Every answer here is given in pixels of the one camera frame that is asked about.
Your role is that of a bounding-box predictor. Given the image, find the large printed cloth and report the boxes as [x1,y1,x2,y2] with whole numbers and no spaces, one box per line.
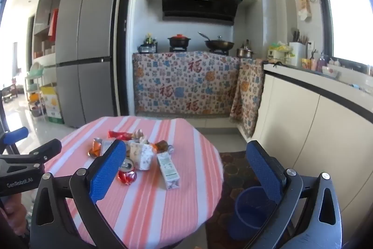
[132,51,241,118]

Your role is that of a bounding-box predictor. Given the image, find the pink striped tablecloth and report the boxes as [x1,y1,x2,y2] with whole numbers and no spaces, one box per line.
[41,116,224,249]

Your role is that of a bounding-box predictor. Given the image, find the white paper box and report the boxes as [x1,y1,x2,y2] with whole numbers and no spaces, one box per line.
[127,140,154,172]

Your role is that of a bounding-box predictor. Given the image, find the white lower cabinets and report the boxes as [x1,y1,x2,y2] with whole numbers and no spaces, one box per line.
[237,73,373,235]

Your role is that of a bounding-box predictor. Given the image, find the blue plastic basket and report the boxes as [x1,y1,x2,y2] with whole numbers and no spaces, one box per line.
[228,186,278,241]

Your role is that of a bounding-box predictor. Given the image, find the red paper bag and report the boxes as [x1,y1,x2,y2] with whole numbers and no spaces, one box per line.
[48,8,59,42]

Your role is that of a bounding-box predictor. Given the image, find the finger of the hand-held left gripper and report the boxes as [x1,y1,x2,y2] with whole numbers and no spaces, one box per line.
[0,127,29,155]
[28,138,63,162]

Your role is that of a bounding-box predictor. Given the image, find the steel pot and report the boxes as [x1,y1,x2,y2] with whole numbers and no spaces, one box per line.
[236,39,256,59]

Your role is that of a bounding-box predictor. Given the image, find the person's left hand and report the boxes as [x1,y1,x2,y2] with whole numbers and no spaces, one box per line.
[4,199,30,239]

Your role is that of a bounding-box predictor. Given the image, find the wall shelf unit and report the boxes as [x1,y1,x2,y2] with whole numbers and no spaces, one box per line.
[30,0,66,69]

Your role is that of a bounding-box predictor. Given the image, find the window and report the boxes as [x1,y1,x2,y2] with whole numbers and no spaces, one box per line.
[302,0,373,75]

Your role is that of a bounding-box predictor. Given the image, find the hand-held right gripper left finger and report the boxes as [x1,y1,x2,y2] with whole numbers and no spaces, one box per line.
[29,139,129,249]

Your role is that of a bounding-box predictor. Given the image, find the clear wrapper with dark dumpling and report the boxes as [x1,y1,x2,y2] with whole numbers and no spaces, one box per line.
[150,140,175,154]

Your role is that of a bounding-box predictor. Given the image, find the small printed cloth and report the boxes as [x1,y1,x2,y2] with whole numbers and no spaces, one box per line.
[228,58,266,139]

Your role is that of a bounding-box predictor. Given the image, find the white bowl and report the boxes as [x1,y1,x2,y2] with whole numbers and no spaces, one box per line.
[322,66,341,78]

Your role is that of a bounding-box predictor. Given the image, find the kitchen countertop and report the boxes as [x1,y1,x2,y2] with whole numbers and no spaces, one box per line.
[263,60,373,122]

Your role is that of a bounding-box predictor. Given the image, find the dark wok with lid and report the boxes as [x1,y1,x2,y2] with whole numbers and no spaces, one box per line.
[198,31,235,51]

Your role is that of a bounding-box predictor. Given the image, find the white green drink carton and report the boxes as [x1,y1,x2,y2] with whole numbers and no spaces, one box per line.
[156,152,180,190]

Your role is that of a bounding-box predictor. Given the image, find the hexagon patterned rug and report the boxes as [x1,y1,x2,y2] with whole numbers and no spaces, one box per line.
[205,150,278,241]

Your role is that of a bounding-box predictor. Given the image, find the white knife holder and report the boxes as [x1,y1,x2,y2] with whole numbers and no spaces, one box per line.
[288,29,312,67]

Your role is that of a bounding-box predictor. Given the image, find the hanging wall bag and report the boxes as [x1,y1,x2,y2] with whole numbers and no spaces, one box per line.
[297,0,320,23]

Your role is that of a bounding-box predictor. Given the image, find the green yellow packages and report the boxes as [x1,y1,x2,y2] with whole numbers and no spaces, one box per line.
[268,41,295,63]

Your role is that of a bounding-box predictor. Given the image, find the yellow white cardboard box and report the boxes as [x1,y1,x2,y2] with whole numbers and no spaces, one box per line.
[40,85,65,125]

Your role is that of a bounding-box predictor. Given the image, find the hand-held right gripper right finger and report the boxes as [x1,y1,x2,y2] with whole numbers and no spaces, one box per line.
[246,140,343,249]

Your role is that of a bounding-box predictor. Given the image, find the grey refrigerator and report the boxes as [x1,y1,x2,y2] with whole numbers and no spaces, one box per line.
[55,0,124,129]

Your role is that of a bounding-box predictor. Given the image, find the red crushed can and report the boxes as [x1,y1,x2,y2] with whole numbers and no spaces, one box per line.
[117,158,138,186]

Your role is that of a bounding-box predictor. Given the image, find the black range hood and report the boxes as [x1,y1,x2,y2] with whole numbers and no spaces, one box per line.
[160,0,244,27]

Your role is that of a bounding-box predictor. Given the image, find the white storage rack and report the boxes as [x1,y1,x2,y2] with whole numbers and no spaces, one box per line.
[24,62,49,122]

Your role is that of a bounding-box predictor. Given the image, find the orange crushed can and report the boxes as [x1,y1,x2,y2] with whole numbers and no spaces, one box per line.
[87,137,113,158]

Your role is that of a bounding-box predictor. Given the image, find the red snack wrapper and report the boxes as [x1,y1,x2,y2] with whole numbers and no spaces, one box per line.
[108,130,135,141]

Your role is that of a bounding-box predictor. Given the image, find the black pot with red lid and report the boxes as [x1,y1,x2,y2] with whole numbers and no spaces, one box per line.
[167,34,192,48]

